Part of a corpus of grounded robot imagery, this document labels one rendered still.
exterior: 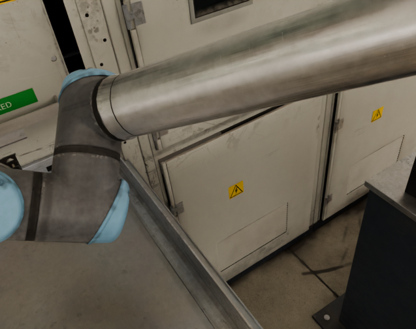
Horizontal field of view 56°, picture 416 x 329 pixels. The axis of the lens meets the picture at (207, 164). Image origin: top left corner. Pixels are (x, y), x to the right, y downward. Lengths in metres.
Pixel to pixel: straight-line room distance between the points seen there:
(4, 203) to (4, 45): 0.48
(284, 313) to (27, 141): 1.17
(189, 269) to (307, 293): 1.02
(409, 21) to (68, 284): 0.72
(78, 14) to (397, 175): 0.87
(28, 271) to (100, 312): 0.20
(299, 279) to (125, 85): 1.42
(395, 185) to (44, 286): 0.86
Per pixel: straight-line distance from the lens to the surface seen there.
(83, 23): 0.90
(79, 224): 0.53
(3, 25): 0.91
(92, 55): 0.93
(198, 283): 0.77
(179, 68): 0.45
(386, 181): 1.13
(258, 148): 1.31
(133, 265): 0.83
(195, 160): 1.17
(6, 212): 0.51
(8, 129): 0.95
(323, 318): 1.70
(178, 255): 0.82
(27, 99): 0.97
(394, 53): 0.37
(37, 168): 1.05
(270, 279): 1.79
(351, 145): 1.72
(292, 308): 1.72
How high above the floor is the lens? 1.50
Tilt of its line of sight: 40 degrees down
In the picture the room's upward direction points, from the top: 8 degrees counter-clockwise
